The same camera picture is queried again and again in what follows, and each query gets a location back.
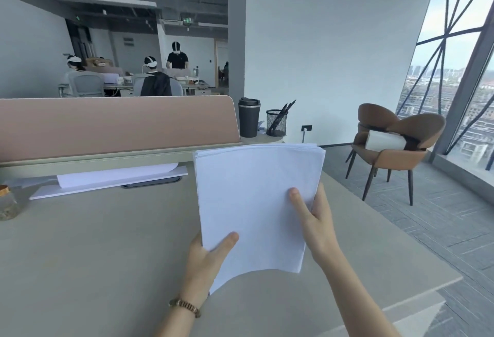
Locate black pen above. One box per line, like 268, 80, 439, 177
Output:
272, 99, 297, 131
269, 103, 289, 133

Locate person's right forearm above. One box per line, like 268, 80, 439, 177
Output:
314, 249, 404, 337

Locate black travel mug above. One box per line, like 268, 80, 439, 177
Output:
238, 97, 261, 138

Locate stack of white paper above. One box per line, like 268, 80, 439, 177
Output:
192, 144, 326, 296

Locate brown leather chair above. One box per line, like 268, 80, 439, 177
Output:
351, 113, 447, 206
345, 103, 402, 180

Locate gold wrist watch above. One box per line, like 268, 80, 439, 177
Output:
169, 298, 201, 318

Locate pink desk partition screen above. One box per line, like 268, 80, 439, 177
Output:
0, 95, 242, 164

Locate glass jar with gold lid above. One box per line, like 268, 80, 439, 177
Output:
0, 185, 20, 221

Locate black mesh pen holder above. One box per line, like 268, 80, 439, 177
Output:
266, 109, 289, 138

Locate black jacket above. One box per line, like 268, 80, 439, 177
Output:
140, 74, 172, 97

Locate person's left forearm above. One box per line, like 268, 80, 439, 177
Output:
152, 294, 206, 337

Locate person's left hand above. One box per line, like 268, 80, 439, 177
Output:
179, 231, 240, 302

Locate white paper sheets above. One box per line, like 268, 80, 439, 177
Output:
29, 162, 189, 200

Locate white cushion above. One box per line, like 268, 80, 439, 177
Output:
365, 129, 407, 152

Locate person's right hand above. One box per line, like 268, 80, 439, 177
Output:
288, 183, 341, 266

